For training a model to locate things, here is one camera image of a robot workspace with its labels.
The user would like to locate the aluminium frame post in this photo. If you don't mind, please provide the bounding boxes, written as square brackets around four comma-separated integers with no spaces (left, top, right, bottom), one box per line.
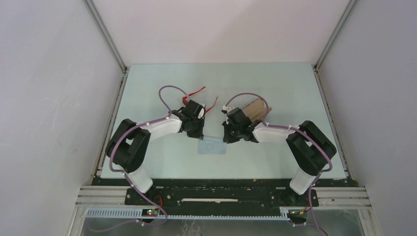
[83,0,127,73]
[313,0,359,71]

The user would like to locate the brown plaid glasses case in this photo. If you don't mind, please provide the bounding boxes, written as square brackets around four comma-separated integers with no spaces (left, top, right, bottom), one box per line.
[243,98,271,122]

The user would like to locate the white slotted cable duct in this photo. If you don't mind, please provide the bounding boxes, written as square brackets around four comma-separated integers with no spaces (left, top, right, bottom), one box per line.
[85,208,291,221]

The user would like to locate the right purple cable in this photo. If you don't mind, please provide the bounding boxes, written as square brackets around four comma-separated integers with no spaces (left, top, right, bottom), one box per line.
[224,92,333,236]

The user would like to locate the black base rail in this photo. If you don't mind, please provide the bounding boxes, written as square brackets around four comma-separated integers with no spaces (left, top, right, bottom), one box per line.
[77,178,370,220]

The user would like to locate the red sunglasses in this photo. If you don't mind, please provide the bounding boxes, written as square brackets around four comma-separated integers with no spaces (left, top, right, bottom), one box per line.
[182,87,218,113]

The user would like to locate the left aluminium frame post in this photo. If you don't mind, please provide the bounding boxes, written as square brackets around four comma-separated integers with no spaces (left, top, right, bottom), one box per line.
[83,0,127,73]

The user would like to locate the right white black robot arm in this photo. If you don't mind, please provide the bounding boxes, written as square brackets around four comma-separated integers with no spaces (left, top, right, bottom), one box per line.
[222,107,337,206]

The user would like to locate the right aluminium frame post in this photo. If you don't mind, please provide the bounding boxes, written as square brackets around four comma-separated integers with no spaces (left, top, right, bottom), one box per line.
[313,0,359,71]

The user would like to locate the light blue cleaning cloth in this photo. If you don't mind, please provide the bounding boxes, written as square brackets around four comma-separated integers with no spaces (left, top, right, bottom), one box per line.
[197,136,227,155]

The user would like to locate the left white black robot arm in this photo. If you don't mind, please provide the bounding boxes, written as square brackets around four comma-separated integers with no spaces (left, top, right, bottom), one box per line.
[105,100,206,205]

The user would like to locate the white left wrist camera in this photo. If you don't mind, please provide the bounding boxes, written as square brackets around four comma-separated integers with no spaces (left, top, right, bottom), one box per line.
[197,104,206,119]

